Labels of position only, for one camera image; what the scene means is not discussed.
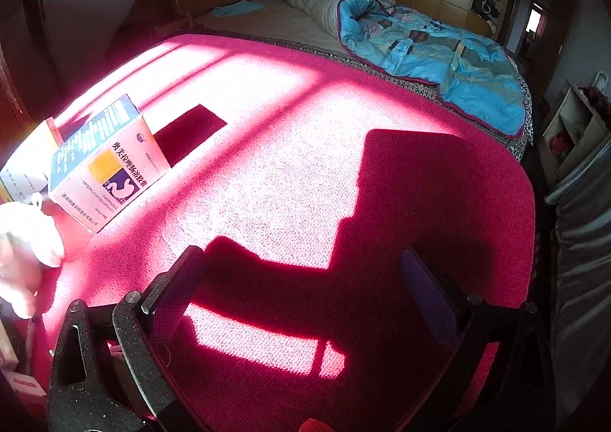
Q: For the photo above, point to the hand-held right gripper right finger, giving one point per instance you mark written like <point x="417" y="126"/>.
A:
<point x="427" y="298"/>

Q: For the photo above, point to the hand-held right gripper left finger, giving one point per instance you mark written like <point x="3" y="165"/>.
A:
<point x="176" y="286"/>

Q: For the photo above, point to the blue and white medicine box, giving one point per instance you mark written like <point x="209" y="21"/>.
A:
<point x="110" y="174"/>

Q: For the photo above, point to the white plush toy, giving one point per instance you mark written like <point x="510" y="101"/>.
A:
<point x="24" y="246"/>

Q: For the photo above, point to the yellow and white medicine box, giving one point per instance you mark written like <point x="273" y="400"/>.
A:
<point x="24" y="160"/>

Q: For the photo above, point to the grey folded mat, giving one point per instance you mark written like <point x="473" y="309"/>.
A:
<point x="587" y="246"/>

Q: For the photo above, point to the small red and white box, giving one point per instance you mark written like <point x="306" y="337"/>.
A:
<point x="28" y="386"/>

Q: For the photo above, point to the cardboard storage box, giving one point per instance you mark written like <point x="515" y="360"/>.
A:
<point x="580" y="121"/>

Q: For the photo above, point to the blue quilt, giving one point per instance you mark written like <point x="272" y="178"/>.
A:
<point x="429" y="59"/>

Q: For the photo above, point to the dark red wooden cabinet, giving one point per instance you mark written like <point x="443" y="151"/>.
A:
<point x="14" y="93"/>

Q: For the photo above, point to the teal cloth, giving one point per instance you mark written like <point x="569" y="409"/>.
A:
<point x="238" y="8"/>

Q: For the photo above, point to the bed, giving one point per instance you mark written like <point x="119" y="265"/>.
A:
<point x="286" y="14"/>

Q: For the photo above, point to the white rolled quilt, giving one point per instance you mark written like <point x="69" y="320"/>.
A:
<point x="315" y="0"/>

